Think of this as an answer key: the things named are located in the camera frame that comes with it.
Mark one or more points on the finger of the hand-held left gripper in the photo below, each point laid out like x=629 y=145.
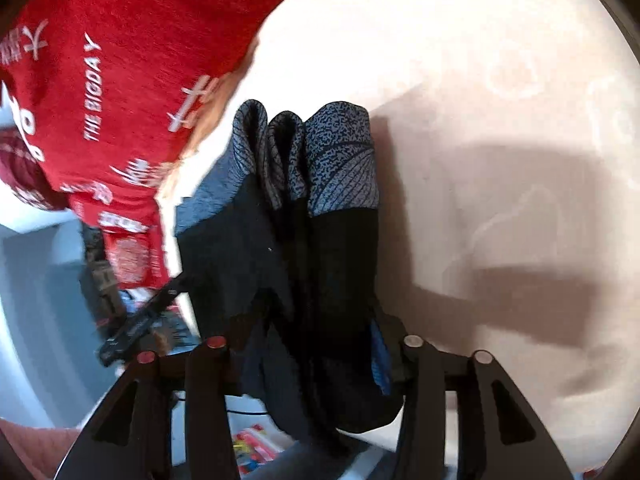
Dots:
x=137 y=327

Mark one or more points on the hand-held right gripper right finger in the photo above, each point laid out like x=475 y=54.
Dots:
x=381 y=360

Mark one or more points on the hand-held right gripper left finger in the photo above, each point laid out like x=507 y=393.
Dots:
x=209 y=390

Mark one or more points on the black pants with grey waistband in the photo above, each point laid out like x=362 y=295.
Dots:
x=325 y=285

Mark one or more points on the colourful printed box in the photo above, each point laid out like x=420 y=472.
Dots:
x=255 y=450

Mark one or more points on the reddish-brown cloth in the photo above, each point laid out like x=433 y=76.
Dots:
x=30 y=452

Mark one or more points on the red printed blanket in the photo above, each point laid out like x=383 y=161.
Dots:
x=140 y=60

